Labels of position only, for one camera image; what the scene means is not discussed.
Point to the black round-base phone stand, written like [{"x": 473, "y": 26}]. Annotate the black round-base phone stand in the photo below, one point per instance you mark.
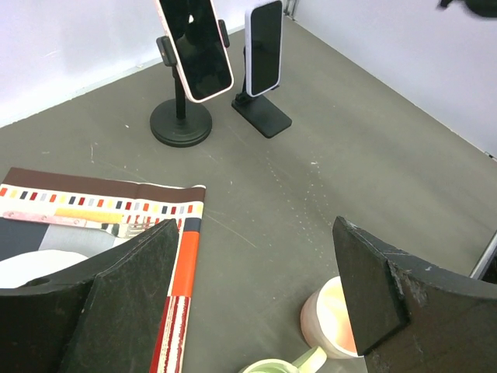
[{"x": 179, "y": 122}]

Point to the black folding phone stand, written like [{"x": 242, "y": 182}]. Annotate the black folding phone stand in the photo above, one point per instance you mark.
[{"x": 267, "y": 118}]

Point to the silver fork pink handle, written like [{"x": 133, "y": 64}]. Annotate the silver fork pink handle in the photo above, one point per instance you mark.
[{"x": 118, "y": 230}]

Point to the pink case smartphone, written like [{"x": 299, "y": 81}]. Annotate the pink case smartphone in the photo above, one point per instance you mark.
[{"x": 197, "y": 43}]

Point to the green ceramic mug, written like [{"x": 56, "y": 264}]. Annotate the green ceramic mug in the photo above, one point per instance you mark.
[{"x": 310, "y": 362}]

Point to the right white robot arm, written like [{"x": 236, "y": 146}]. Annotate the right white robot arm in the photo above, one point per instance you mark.
[{"x": 486, "y": 9}]

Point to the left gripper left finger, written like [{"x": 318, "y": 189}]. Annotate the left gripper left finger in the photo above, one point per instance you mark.
[{"x": 100, "y": 315}]

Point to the pink ceramic mug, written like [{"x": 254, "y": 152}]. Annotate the pink ceramic mug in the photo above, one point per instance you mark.
[{"x": 325, "y": 321}]

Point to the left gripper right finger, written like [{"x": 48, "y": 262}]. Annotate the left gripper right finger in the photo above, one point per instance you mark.
[{"x": 409, "y": 315}]

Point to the white plate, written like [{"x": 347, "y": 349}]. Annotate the white plate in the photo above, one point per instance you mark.
[{"x": 19, "y": 270}]

